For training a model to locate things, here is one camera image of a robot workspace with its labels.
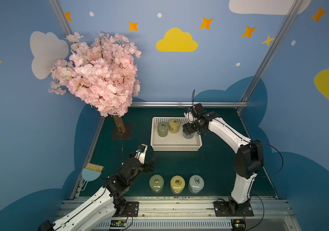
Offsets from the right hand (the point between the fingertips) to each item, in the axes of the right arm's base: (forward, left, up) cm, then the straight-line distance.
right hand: (190, 126), depth 92 cm
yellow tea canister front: (-34, +8, -6) cm, 36 cm away
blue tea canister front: (-34, -2, -6) cm, 35 cm away
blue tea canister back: (-5, +1, -4) cm, 7 cm away
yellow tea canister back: (+6, +11, -7) cm, 14 cm away
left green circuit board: (-53, +37, -15) cm, 67 cm away
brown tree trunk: (+2, +48, -3) cm, 48 cm away
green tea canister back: (+2, +19, -8) cm, 20 cm away
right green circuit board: (-49, -25, -18) cm, 58 cm away
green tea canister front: (-35, +19, -5) cm, 40 cm away
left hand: (-21, +25, +2) cm, 32 cm away
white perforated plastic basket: (+3, +15, -16) cm, 22 cm away
